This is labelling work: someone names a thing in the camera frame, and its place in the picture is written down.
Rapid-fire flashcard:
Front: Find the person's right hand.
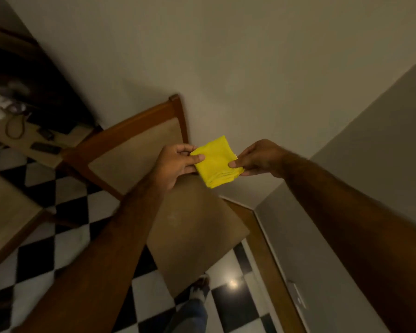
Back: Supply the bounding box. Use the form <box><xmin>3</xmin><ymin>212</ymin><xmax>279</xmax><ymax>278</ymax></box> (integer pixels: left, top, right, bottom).
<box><xmin>228</xmin><ymin>139</ymin><xmax>292</xmax><ymax>179</ymax></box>

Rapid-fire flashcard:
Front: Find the person's left hand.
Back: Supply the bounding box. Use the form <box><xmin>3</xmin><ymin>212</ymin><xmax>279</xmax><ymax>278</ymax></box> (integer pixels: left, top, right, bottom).
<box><xmin>152</xmin><ymin>143</ymin><xmax>206</xmax><ymax>191</ymax></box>

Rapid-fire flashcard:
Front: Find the yellow cloth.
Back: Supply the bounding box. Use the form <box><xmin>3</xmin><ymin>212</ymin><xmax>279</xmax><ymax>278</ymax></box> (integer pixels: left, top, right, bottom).
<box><xmin>190</xmin><ymin>135</ymin><xmax>245</xmax><ymax>189</ymax></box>

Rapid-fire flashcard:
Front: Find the person's left forearm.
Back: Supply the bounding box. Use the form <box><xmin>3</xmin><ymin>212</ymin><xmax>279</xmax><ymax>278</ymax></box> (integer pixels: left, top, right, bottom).
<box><xmin>13</xmin><ymin>174</ymin><xmax>168</xmax><ymax>333</ymax></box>

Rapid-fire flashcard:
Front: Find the person's right forearm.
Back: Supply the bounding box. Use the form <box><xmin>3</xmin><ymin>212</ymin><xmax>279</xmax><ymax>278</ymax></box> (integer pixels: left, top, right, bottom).
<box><xmin>280</xmin><ymin>152</ymin><xmax>416</xmax><ymax>333</ymax></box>

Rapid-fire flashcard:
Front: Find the wooden chair with beige cushion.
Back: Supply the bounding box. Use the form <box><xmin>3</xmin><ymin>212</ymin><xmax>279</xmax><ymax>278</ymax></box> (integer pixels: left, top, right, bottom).
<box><xmin>60</xmin><ymin>94</ymin><xmax>250</xmax><ymax>299</ymax></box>

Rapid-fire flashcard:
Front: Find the wooden baseboard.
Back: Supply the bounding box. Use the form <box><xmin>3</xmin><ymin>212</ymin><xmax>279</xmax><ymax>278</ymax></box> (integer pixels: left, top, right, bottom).
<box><xmin>220</xmin><ymin>196</ymin><xmax>307</xmax><ymax>333</ymax></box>

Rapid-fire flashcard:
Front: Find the person's grey shoe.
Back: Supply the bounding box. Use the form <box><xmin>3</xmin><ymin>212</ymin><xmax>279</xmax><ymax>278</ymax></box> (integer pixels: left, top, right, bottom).
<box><xmin>188</xmin><ymin>273</ymin><xmax>211</xmax><ymax>304</ymax></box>

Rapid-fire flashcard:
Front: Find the black bag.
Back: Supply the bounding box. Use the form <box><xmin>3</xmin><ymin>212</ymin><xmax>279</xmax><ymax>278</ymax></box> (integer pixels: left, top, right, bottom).
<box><xmin>25</xmin><ymin>100</ymin><xmax>96</xmax><ymax>135</ymax></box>

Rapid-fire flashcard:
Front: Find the black phone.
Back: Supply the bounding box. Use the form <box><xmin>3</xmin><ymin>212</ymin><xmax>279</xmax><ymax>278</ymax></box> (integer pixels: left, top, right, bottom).
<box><xmin>30</xmin><ymin>142</ymin><xmax>62</xmax><ymax>156</ymax></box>

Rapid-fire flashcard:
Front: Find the person's blue jeans leg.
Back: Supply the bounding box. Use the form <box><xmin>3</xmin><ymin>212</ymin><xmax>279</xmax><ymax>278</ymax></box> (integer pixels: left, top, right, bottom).
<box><xmin>164</xmin><ymin>297</ymin><xmax>209</xmax><ymax>333</ymax></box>

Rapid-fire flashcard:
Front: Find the wooden side table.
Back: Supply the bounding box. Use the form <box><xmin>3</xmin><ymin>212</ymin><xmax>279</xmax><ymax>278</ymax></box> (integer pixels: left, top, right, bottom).
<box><xmin>0</xmin><ymin>114</ymin><xmax>95</xmax><ymax>169</ymax></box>

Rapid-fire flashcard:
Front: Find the beige wooden-edged furniture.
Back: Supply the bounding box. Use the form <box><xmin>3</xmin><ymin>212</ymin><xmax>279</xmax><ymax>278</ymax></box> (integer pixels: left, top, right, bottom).
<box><xmin>0</xmin><ymin>166</ymin><xmax>45</xmax><ymax>278</ymax></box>

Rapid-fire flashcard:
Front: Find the white wall socket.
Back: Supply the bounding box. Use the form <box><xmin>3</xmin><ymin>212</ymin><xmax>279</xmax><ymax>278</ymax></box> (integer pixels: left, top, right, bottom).
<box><xmin>286</xmin><ymin>280</ymin><xmax>308</xmax><ymax>309</ymax></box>

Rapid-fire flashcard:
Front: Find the dark looped cable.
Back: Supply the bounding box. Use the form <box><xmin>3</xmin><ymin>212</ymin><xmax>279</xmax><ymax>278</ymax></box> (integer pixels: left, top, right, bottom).
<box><xmin>4</xmin><ymin>112</ymin><xmax>27</xmax><ymax>140</ymax></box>

